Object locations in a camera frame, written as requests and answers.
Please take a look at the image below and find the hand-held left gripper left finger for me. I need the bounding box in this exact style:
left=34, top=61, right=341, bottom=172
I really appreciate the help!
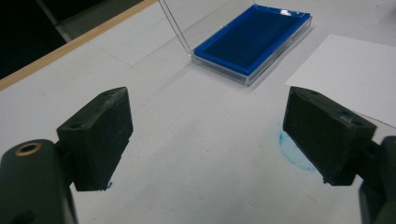
left=55, top=86, right=134, bottom=192

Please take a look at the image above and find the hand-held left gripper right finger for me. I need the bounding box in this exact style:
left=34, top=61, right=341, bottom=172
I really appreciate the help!
left=281, top=85, right=378, bottom=187

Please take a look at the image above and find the blue ink pad clear case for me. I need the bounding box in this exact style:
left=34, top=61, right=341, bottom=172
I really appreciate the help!
left=158, top=0, right=313, bottom=88

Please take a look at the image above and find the small white paper sheet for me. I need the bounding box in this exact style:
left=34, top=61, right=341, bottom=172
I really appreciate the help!
left=284, top=34, right=396, bottom=129

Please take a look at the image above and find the wooden table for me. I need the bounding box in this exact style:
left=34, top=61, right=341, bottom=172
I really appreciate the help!
left=0, top=0, right=158, bottom=91

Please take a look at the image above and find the large white table cover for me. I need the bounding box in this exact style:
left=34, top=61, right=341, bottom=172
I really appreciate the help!
left=0, top=0, right=396, bottom=224

